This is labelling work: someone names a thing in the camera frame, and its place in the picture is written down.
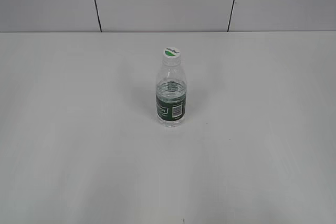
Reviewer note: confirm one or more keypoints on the white green bottle cap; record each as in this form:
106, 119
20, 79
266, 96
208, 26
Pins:
171, 56

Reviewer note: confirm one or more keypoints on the clear green-label water bottle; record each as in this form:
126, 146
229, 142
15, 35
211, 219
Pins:
171, 92

